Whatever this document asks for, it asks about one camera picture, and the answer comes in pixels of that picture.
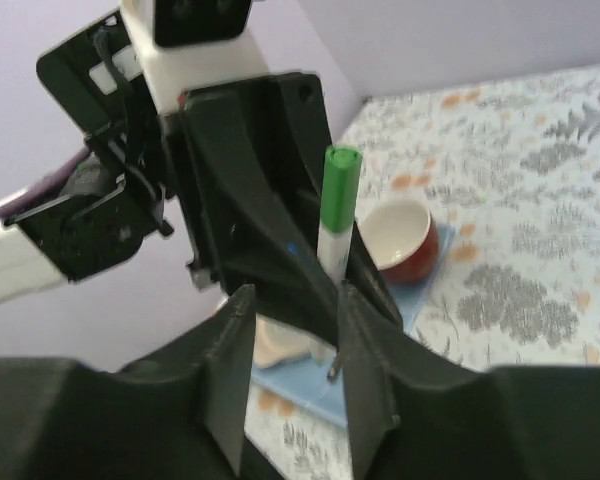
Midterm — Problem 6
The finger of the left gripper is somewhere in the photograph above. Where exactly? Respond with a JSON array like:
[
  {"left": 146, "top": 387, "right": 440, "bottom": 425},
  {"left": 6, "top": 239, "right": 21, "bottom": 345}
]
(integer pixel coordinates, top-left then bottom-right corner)
[{"left": 299, "top": 189, "right": 403, "bottom": 330}]

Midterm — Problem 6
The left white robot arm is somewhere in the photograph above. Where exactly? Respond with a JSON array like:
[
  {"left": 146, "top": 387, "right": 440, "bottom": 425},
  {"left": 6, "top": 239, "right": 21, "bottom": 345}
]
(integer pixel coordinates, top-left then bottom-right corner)
[{"left": 0, "top": 1, "right": 338, "bottom": 344}]

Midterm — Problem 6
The green pen cap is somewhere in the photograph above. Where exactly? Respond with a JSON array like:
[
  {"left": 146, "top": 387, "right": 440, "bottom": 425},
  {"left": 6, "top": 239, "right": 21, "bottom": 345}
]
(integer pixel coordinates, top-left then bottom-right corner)
[{"left": 320, "top": 146, "right": 362, "bottom": 234}]

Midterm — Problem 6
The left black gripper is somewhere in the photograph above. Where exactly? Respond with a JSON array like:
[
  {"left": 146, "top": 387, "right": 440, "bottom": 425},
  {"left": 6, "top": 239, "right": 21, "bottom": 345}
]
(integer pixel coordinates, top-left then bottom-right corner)
[{"left": 163, "top": 72, "right": 338, "bottom": 344}]

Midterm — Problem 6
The white pen green tip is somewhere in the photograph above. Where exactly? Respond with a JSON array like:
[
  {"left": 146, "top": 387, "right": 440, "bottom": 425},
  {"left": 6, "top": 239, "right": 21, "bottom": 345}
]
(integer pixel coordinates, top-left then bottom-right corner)
[{"left": 315, "top": 143, "right": 365, "bottom": 281}]

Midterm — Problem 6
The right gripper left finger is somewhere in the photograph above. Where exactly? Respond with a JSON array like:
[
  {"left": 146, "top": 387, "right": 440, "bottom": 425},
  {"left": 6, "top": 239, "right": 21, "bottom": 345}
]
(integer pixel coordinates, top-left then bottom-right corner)
[{"left": 0, "top": 285, "right": 256, "bottom": 479}]

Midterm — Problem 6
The beige ringed plate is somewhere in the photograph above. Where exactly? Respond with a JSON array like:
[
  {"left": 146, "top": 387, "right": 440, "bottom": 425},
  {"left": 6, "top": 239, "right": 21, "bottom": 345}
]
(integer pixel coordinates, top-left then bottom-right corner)
[{"left": 253, "top": 315, "right": 334, "bottom": 369}]

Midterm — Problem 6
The blue checked placemat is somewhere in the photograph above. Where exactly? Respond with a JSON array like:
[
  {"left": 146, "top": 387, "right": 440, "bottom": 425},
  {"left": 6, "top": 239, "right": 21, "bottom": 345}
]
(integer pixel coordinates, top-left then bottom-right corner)
[{"left": 249, "top": 224, "right": 459, "bottom": 429}]

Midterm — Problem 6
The white and red mug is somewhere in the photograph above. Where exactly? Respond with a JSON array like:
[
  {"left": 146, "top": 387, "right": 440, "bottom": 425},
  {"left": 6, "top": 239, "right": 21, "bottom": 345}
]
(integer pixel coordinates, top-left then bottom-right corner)
[{"left": 358, "top": 200, "right": 440, "bottom": 285}]

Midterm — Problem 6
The floral tablecloth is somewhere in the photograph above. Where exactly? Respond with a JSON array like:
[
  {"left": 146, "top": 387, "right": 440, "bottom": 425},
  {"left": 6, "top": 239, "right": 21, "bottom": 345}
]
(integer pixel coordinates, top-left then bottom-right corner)
[{"left": 244, "top": 59, "right": 600, "bottom": 480}]

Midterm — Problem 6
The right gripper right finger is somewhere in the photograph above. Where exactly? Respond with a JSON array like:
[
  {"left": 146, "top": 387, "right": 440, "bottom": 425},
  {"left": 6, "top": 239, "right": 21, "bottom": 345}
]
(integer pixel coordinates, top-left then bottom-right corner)
[{"left": 337, "top": 282, "right": 600, "bottom": 480}]

